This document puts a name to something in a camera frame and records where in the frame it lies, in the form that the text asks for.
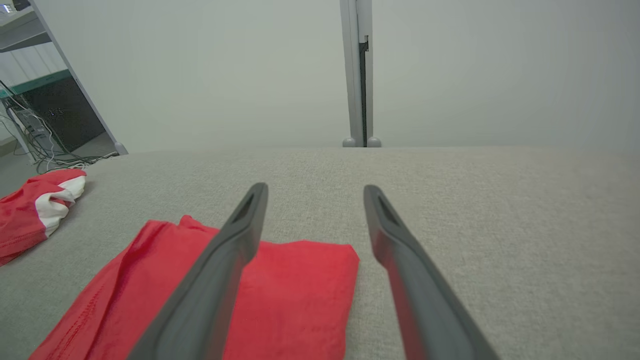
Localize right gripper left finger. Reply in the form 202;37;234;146
127;182;269;360

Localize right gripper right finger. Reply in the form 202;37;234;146
363;184;501;360

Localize red lettered jersey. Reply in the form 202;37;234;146
27;215;361;360

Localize red shorts white panels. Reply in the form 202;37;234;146
0;168;88;267

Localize grey shelf unit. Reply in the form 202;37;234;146
0;0;52;53

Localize floor cable bundle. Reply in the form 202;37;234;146
0;80;120;175

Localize grey double partition post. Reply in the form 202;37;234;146
340;0;382;148

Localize grey slanted partition post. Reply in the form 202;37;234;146
29;0;129;156

